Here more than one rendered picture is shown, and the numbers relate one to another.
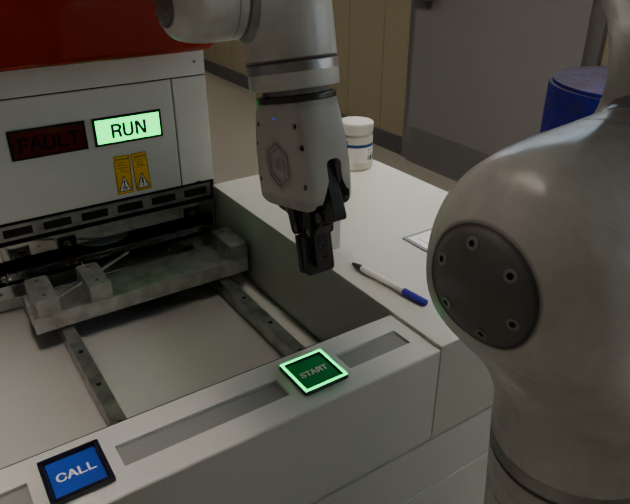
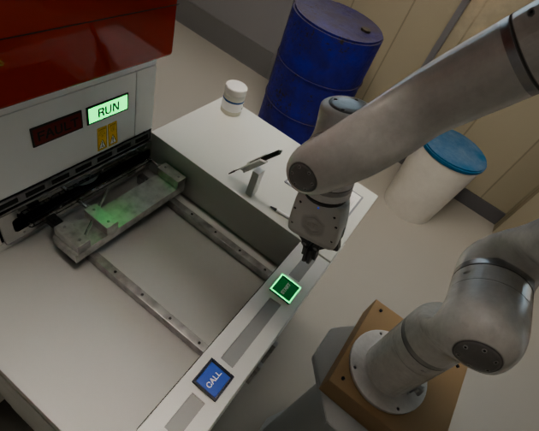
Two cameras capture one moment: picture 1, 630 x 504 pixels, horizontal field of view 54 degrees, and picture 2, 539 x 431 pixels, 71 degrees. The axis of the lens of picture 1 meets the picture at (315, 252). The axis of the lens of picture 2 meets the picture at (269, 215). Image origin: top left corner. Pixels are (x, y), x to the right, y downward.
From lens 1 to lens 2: 0.54 m
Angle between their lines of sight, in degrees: 36
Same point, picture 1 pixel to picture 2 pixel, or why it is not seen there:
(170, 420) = (236, 334)
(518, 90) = not seen: outside the picture
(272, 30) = not seen: hidden behind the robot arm
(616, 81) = (500, 251)
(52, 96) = (62, 97)
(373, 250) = (274, 192)
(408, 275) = not seen: hidden behind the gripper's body
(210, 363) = (189, 262)
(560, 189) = (516, 338)
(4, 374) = (63, 292)
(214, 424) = (256, 331)
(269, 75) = (330, 197)
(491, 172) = (492, 326)
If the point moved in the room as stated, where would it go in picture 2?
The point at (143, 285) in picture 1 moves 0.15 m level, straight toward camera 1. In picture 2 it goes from (133, 215) to (162, 258)
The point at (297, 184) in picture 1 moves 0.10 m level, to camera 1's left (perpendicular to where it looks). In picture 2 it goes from (325, 239) to (276, 246)
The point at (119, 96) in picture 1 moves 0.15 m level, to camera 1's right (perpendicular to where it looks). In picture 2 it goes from (104, 89) to (171, 91)
